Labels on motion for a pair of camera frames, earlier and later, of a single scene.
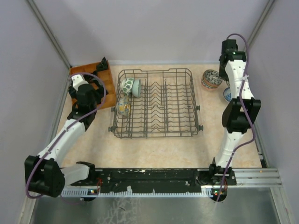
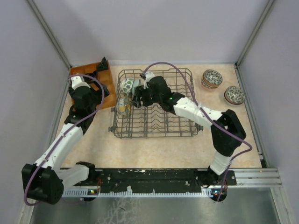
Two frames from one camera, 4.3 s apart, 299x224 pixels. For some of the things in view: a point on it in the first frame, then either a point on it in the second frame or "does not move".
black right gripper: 223,75 -> 140,92
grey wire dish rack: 167,107 does not move
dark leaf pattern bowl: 212,77 does not move
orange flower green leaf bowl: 207,86 does not move
